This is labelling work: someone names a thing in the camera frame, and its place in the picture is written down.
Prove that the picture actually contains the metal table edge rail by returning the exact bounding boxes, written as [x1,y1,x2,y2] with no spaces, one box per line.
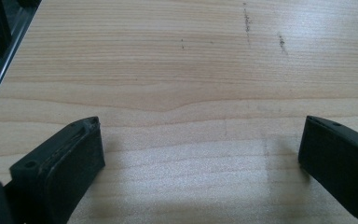
[0,0,43,120]

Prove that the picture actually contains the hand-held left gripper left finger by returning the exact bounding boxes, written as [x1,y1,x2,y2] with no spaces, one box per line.
[5,116,106,224]

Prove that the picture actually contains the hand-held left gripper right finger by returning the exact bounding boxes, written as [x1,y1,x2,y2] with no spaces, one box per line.
[297,115,358,224]

